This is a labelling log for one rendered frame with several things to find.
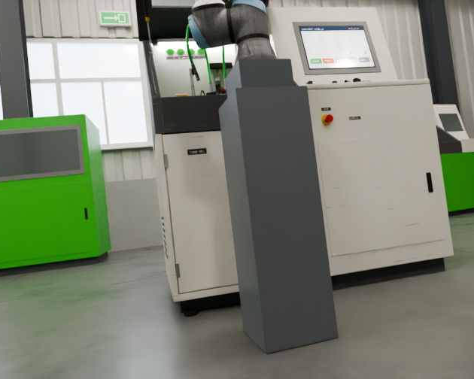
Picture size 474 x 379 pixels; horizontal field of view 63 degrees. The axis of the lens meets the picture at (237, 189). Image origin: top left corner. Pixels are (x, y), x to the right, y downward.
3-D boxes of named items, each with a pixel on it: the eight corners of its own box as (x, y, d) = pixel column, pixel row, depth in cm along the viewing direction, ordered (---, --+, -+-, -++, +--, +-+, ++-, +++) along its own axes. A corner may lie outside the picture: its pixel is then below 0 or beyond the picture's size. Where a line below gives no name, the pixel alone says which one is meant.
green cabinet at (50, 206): (-8, 278, 389) (-23, 120, 396) (22, 267, 469) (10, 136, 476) (99, 264, 407) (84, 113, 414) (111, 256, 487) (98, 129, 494)
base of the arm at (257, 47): (285, 60, 126) (281, 31, 127) (241, 60, 122) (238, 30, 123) (269, 76, 141) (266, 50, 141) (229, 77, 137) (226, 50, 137)
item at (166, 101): (165, 133, 166) (160, 97, 167) (164, 135, 170) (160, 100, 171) (299, 124, 180) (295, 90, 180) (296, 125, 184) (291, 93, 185)
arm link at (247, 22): (269, 30, 125) (264, -11, 126) (229, 37, 127) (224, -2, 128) (271, 44, 137) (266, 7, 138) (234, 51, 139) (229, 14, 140)
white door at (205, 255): (178, 294, 162) (161, 134, 165) (177, 292, 165) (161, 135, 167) (320, 271, 177) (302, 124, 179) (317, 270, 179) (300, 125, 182)
